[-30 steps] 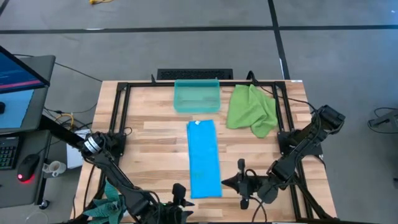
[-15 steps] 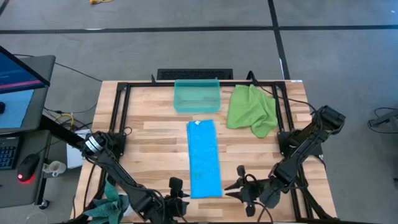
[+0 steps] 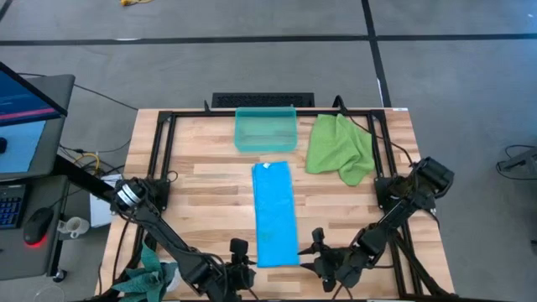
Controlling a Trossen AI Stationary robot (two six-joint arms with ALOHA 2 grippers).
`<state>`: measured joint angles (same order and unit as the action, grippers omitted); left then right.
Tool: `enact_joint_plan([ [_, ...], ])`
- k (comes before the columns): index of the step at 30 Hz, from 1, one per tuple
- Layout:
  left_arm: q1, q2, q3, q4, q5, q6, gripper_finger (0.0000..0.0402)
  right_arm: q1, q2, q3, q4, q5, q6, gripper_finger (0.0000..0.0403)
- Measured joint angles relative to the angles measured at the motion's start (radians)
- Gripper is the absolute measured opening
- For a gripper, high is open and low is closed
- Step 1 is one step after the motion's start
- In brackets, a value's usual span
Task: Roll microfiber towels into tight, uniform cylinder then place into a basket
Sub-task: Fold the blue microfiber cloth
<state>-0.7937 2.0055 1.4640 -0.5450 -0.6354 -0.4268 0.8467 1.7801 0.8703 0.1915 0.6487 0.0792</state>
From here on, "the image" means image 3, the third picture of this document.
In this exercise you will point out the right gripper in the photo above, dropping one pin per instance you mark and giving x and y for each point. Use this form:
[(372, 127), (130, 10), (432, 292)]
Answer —
[(340, 268)]

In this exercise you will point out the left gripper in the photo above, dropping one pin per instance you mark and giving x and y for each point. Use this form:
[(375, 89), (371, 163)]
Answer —
[(241, 277)]

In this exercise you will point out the blue microfiber towel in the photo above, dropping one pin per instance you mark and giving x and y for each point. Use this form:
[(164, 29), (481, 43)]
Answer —
[(274, 209)]

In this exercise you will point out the green microfiber towel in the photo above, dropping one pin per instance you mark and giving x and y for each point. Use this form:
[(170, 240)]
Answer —
[(335, 147)]

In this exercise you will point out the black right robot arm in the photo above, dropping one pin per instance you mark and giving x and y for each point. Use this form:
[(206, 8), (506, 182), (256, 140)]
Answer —
[(403, 201)]

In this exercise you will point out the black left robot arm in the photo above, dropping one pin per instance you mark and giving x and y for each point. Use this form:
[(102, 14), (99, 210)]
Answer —
[(168, 239)]

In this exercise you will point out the teal translucent plastic basket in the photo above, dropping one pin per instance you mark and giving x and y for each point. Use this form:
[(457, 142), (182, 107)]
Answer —
[(266, 130)]

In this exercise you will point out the white plant pot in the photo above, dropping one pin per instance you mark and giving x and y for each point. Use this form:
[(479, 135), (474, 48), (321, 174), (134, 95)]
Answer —
[(175, 277)]

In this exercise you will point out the teal artificial plant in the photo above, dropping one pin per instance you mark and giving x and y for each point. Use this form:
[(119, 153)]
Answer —
[(142, 277)]

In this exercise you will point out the white paper sheet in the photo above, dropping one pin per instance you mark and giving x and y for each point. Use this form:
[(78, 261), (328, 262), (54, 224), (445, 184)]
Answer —
[(100, 209)]

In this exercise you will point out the black floor vent grille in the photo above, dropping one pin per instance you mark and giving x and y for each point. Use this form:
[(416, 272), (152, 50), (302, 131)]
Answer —
[(262, 100)]

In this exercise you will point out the white mug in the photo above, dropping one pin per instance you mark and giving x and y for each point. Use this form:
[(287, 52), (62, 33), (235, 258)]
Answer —
[(75, 226)]

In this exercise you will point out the black desk support bar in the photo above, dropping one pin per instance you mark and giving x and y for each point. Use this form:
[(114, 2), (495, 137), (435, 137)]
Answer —
[(84, 178)]

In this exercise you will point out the black caster wheel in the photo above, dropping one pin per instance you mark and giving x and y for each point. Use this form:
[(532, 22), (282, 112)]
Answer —
[(60, 275)]

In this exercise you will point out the gray desk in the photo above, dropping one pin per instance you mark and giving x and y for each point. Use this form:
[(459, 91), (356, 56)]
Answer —
[(46, 193)]

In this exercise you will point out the black computer mouse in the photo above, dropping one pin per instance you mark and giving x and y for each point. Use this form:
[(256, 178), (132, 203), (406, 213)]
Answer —
[(38, 224)]

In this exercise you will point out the black keyboard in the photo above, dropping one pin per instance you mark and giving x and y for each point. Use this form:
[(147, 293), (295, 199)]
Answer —
[(10, 207)]

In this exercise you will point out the computer monitor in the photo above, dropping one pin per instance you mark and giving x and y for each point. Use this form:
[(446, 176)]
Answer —
[(21, 105)]

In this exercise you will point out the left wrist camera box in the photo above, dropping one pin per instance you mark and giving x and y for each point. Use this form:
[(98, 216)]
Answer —
[(239, 249)]

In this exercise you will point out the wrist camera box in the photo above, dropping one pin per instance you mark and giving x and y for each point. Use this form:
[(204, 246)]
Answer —
[(319, 239), (239, 249)]

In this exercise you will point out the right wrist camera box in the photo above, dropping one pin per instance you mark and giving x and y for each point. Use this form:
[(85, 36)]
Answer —
[(319, 239)]

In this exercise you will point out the black metal table frame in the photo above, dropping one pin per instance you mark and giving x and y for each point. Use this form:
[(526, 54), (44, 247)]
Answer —
[(197, 113)]

